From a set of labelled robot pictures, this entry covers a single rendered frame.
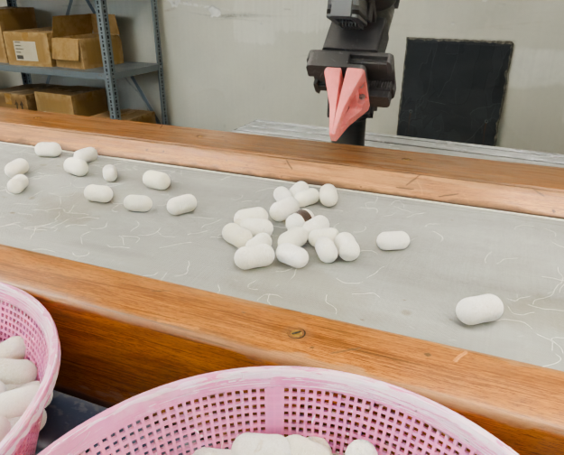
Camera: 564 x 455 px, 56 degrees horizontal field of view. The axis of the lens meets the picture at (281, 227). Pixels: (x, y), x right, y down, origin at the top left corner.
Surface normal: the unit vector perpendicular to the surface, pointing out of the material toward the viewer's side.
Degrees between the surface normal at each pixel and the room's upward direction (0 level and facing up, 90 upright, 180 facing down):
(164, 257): 0
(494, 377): 0
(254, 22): 89
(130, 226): 0
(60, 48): 80
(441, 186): 45
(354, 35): 40
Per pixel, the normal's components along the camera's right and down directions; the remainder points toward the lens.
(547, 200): -0.26, -0.37
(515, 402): 0.00, -0.91
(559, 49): -0.43, 0.38
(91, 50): 0.85, 0.22
